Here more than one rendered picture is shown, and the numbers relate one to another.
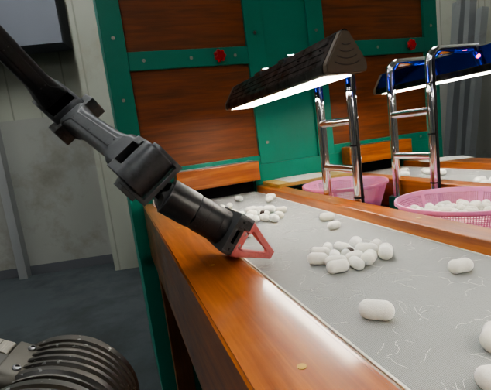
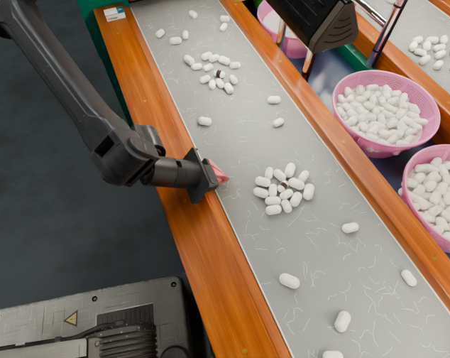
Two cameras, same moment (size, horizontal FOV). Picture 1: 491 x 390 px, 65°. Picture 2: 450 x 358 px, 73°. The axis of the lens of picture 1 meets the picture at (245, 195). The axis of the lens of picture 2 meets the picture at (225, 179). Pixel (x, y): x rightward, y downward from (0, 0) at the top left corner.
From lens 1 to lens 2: 0.48 m
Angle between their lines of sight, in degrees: 51
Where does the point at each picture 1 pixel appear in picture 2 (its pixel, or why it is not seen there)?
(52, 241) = not seen: outside the picture
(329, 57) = (319, 37)
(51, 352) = (110, 348)
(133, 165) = (116, 170)
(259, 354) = (222, 336)
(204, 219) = (179, 185)
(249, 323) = (216, 298)
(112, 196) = not seen: outside the picture
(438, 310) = (323, 278)
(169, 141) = not seen: outside the picture
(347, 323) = (271, 285)
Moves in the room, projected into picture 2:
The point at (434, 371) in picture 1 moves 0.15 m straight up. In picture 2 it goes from (306, 339) to (333, 333)
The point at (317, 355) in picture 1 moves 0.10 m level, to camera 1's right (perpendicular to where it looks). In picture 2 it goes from (253, 341) to (311, 335)
